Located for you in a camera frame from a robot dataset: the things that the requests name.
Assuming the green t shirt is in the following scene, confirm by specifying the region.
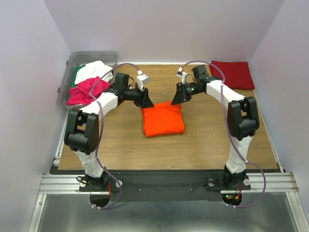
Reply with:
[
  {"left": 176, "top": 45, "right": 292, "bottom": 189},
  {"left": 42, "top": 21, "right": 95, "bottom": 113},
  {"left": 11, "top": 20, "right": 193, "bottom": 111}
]
[{"left": 71, "top": 65, "right": 84, "bottom": 88}]

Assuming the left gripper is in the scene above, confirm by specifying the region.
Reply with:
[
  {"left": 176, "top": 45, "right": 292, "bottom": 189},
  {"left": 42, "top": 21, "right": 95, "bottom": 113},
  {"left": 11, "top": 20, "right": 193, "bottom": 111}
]
[{"left": 123, "top": 83, "right": 154, "bottom": 108}]

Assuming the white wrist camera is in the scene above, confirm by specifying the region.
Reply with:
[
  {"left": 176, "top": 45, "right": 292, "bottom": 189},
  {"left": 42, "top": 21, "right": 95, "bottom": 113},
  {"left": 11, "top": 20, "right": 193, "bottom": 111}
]
[
  {"left": 176, "top": 67, "right": 189, "bottom": 85},
  {"left": 137, "top": 74, "right": 151, "bottom": 91}
]

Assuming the folded dark red t shirt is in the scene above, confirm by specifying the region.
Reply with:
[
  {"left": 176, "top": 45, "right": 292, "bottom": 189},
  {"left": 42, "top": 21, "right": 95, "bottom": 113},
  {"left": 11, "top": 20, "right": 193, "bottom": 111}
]
[{"left": 211, "top": 60, "right": 255, "bottom": 90}]

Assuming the clear plastic bin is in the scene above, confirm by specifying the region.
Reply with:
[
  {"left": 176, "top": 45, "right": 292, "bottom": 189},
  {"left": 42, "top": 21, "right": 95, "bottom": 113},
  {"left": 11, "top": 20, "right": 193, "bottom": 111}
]
[{"left": 56, "top": 51, "right": 118, "bottom": 109}]

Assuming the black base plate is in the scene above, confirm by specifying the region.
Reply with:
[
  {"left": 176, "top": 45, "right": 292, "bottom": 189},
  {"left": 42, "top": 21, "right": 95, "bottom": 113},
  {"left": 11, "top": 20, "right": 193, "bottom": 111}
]
[{"left": 76, "top": 170, "right": 251, "bottom": 202}]

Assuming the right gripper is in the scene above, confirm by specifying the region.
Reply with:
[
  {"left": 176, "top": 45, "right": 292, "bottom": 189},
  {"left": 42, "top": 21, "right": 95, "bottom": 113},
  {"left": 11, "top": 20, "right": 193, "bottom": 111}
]
[{"left": 170, "top": 82, "right": 202, "bottom": 105}]

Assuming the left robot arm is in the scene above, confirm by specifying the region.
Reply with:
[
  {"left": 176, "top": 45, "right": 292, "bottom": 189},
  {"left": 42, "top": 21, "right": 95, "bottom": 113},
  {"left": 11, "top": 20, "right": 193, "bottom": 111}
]
[{"left": 64, "top": 72, "right": 185, "bottom": 190}]

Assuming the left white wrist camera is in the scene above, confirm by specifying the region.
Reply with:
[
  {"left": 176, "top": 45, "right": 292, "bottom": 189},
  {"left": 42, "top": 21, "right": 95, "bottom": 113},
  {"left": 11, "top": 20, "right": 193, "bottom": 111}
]
[{"left": 137, "top": 74, "right": 151, "bottom": 91}]

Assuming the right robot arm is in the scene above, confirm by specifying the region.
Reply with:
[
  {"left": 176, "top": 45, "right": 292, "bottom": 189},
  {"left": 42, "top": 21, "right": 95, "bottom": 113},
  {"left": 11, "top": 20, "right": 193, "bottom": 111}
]
[{"left": 171, "top": 65, "right": 260, "bottom": 189}]

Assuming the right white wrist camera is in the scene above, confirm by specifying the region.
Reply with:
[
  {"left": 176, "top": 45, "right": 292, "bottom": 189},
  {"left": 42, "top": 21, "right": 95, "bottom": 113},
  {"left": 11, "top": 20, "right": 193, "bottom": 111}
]
[{"left": 176, "top": 67, "right": 189, "bottom": 85}]

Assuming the orange t shirt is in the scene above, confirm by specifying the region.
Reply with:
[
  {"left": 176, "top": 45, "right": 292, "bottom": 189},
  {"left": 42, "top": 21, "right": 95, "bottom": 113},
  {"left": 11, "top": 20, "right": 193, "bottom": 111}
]
[{"left": 141, "top": 101, "right": 185, "bottom": 137}]

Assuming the aluminium frame rail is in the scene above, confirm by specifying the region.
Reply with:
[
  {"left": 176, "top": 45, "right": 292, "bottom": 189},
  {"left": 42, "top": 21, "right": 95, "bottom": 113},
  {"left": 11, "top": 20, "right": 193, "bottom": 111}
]
[{"left": 39, "top": 173, "right": 299, "bottom": 194}]

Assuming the pink t shirt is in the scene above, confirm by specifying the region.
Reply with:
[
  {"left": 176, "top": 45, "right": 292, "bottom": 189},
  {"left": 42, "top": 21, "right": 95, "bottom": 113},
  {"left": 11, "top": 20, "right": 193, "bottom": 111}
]
[{"left": 66, "top": 76, "right": 110, "bottom": 106}]

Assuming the white t shirt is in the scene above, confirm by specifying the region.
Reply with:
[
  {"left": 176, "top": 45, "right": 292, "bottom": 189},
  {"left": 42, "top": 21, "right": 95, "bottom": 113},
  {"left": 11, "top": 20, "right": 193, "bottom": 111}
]
[{"left": 77, "top": 60, "right": 112, "bottom": 84}]

